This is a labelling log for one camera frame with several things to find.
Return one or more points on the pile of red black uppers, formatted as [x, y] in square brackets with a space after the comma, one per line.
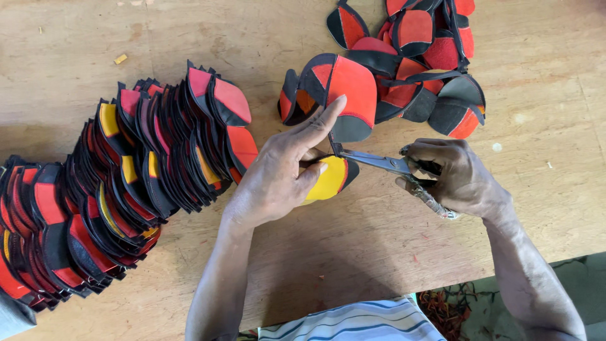
[407, 71]

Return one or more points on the striped white blue shirt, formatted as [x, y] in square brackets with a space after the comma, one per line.
[355, 322]

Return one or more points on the person's left hand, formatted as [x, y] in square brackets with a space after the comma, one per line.
[272, 182]

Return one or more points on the grey cloth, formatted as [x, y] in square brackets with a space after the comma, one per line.
[14, 319]

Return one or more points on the yellow and black shoe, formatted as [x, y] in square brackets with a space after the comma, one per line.
[331, 180]

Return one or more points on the small yellow wood chip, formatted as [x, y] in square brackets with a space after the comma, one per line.
[120, 59]

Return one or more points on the row of stitched shoe uppers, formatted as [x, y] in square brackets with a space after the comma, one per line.
[118, 189]

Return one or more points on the person's right hand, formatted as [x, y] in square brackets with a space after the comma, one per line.
[466, 184]

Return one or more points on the heap of thread scraps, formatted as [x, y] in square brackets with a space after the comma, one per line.
[442, 310]

